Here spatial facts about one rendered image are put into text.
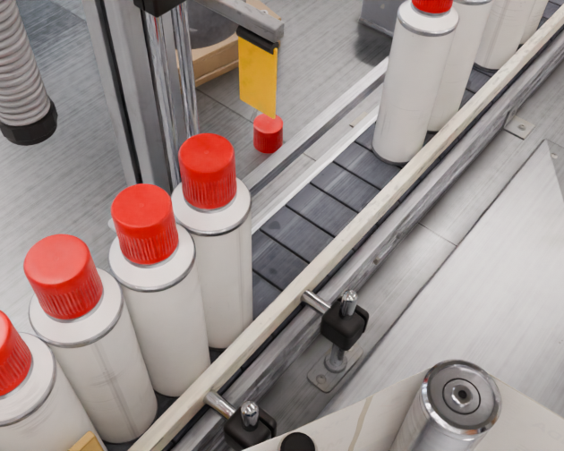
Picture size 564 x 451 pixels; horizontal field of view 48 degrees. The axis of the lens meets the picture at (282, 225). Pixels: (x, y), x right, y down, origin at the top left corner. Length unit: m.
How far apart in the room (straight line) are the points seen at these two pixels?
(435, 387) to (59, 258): 0.20
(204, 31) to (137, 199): 0.46
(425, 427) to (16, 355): 0.20
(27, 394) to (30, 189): 0.41
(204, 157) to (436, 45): 0.26
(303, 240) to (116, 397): 0.24
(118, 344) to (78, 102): 0.48
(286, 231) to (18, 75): 0.30
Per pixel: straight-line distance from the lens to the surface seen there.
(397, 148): 0.64
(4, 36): 0.37
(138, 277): 0.37
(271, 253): 0.58
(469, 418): 0.32
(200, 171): 0.36
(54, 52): 0.90
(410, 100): 0.60
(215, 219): 0.39
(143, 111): 0.52
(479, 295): 0.59
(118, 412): 0.45
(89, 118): 0.79
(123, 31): 0.47
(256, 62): 0.40
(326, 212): 0.61
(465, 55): 0.64
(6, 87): 0.39
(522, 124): 0.82
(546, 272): 0.62
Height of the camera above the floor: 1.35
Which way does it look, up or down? 52 degrees down
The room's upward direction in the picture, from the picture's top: 3 degrees clockwise
